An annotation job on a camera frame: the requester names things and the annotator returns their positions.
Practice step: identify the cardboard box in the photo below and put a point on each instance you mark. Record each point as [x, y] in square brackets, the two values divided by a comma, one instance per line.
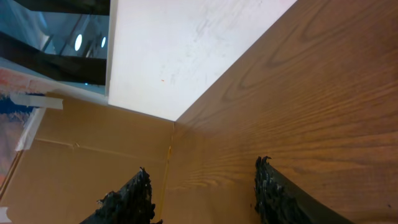
[79, 154]

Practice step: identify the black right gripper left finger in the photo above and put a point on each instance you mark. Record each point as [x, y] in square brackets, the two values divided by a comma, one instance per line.
[131, 204]

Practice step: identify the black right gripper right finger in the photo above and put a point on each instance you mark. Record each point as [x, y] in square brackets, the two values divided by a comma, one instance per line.
[280, 201]

